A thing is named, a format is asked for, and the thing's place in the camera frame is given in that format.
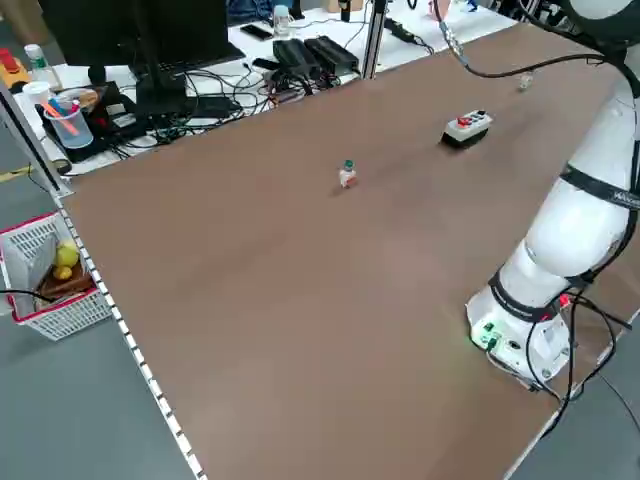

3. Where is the clear jar with lid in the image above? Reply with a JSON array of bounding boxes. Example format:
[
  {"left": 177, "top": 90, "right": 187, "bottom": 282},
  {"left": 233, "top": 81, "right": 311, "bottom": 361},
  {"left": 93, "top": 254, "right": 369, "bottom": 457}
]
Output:
[{"left": 272, "top": 4, "right": 297, "bottom": 38}]

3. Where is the white basket with red rim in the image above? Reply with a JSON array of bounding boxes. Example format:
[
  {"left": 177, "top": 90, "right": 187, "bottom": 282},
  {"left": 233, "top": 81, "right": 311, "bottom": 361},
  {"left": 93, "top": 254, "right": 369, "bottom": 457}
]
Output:
[{"left": 0, "top": 211, "right": 114, "bottom": 343}]

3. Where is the black smartphone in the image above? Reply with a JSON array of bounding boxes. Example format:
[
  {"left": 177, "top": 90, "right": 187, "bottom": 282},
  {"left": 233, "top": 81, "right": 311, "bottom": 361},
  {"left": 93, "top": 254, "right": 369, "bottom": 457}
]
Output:
[{"left": 239, "top": 22, "right": 275, "bottom": 42}]

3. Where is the white paper cup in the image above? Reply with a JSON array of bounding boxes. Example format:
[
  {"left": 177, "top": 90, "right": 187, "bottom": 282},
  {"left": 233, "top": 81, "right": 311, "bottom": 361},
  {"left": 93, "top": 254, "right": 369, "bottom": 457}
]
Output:
[{"left": 21, "top": 80, "right": 52, "bottom": 109}]

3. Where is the large yellow lemon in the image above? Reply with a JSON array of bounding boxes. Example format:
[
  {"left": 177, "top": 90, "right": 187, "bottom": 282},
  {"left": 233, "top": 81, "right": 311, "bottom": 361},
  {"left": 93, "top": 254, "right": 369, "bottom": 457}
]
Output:
[{"left": 54, "top": 240, "right": 81, "bottom": 269}]

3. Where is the brown wooden box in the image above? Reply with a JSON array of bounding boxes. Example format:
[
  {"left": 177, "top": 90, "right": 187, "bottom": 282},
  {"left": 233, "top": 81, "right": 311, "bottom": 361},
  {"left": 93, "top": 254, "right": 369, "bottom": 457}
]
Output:
[{"left": 38, "top": 269, "right": 97, "bottom": 302}]

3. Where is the black power adapter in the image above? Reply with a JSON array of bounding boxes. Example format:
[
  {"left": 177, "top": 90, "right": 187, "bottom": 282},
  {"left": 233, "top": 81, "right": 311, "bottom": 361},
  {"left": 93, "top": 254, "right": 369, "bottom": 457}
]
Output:
[
  {"left": 303, "top": 35, "right": 361, "bottom": 77},
  {"left": 272, "top": 38, "right": 322, "bottom": 82}
]

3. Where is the black computer monitor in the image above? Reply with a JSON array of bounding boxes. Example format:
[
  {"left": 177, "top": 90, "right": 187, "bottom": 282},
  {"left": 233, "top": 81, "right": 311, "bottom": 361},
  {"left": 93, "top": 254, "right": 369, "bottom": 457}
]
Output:
[{"left": 39, "top": 0, "right": 248, "bottom": 77}]

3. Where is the slotted table edge rail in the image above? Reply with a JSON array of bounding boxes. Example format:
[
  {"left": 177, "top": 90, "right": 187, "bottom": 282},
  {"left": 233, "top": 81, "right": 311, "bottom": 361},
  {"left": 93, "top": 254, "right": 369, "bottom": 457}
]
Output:
[{"left": 57, "top": 196, "right": 209, "bottom": 480}]

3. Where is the white bottle with green label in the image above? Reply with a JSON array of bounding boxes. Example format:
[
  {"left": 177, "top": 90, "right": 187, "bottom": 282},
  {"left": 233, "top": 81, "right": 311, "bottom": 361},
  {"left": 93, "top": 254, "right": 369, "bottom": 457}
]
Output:
[{"left": 23, "top": 43, "right": 52, "bottom": 84}]

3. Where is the black arm base cable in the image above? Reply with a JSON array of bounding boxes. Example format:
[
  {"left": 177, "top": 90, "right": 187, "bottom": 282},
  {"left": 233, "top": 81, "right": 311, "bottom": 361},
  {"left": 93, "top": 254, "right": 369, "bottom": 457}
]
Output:
[{"left": 528, "top": 286, "right": 635, "bottom": 407}]

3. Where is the aluminium profile post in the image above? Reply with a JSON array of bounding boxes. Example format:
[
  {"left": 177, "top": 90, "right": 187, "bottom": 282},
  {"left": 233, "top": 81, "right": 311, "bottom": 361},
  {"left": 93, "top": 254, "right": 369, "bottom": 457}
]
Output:
[{"left": 360, "top": 0, "right": 389, "bottom": 81}]

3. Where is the grey multi-button control box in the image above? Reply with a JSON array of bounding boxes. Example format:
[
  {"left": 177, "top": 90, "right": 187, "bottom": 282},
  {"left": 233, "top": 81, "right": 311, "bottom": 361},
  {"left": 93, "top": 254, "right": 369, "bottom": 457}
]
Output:
[{"left": 440, "top": 109, "right": 495, "bottom": 150}]

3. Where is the black power strip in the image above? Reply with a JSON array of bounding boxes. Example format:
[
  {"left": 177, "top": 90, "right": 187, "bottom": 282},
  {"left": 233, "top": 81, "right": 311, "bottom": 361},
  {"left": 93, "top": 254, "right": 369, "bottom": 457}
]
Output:
[{"left": 384, "top": 18, "right": 417, "bottom": 43}]

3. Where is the clear plastic measuring cup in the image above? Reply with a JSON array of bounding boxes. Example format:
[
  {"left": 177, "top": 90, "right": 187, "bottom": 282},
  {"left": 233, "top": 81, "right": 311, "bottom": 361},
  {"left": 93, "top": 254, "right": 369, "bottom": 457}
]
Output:
[{"left": 43, "top": 101, "right": 96, "bottom": 150}]

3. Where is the green push button switch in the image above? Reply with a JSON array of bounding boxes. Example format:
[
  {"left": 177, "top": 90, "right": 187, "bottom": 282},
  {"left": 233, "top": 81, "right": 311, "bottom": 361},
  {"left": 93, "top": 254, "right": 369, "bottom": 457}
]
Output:
[{"left": 338, "top": 159, "right": 360, "bottom": 191}]

